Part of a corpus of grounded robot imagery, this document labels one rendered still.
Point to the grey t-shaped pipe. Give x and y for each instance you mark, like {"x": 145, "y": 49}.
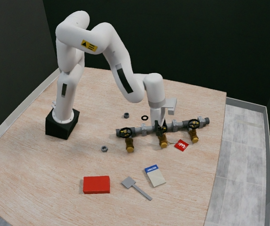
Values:
{"x": 189, "y": 124}

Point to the red square tag with chain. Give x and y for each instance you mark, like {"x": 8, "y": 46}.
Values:
{"x": 181, "y": 145}

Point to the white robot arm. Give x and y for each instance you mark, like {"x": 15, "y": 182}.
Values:
{"x": 73, "y": 40}

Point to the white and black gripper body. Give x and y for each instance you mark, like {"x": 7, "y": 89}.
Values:
{"x": 157, "y": 114}

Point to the red rectangular block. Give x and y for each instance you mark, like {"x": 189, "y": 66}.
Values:
{"x": 96, "y": 185}

